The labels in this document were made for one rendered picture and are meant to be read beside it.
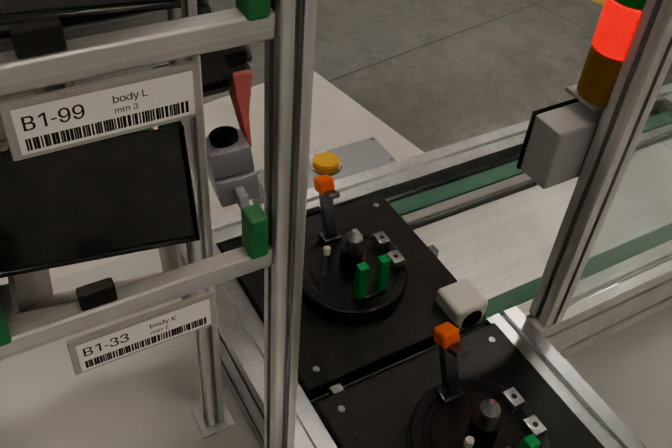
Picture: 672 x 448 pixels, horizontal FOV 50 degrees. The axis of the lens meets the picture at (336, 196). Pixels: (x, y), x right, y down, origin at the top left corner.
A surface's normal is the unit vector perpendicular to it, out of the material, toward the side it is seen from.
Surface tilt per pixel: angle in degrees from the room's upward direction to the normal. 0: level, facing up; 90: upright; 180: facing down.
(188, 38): 90
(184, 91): 90
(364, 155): 0
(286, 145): 90
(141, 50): 90
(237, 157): 80
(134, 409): 0
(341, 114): 0
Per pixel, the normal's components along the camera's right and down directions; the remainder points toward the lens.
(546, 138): -0.87, 0.28
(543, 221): 0.07, -0.75
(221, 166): 0.35, 0.49
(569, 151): 0.49, 0.60
